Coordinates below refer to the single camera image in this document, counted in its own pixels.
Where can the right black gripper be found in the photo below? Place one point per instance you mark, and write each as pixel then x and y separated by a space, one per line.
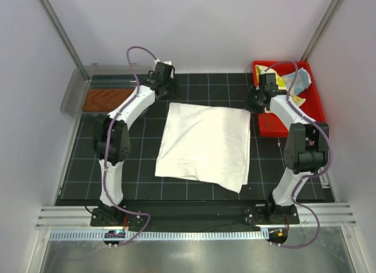
pixel 252 108

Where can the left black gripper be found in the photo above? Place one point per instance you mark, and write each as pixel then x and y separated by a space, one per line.
pixel 170 80

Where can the brown towel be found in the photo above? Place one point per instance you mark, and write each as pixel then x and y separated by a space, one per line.
pixel 105 100

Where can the white pink towel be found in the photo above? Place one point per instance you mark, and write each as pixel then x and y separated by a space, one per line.
pixel 208 144

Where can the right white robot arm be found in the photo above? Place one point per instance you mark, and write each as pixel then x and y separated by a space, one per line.
pixel 306 149

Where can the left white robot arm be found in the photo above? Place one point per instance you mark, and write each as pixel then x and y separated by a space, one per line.
pixel 111 139

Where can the red plastic bin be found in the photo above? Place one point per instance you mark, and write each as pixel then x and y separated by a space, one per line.
pixel 269 125

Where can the yellow patterned towel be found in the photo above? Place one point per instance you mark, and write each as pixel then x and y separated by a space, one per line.
pixel 281 83

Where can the blue patterned towel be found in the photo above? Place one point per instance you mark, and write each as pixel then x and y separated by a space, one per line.
pixel 302 81

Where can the clear plastic bin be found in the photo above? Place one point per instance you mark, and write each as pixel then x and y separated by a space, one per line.
pixel 100 77

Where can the right aluminium frame post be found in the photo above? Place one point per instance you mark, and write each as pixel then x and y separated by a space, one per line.
pixel 320 30

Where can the aluminium frame post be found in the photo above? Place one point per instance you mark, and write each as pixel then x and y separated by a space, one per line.
pixel 58 27
pixel 320 30

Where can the left aluminium frame post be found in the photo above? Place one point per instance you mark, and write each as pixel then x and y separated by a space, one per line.
pixel 58 27

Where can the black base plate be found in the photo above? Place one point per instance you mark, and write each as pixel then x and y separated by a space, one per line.
pixel 195 215

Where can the slotted cable duct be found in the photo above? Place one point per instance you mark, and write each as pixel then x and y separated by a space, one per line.
pixel 108 235

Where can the aluminium front rail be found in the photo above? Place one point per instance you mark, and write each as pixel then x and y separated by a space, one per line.
pixel 329 214

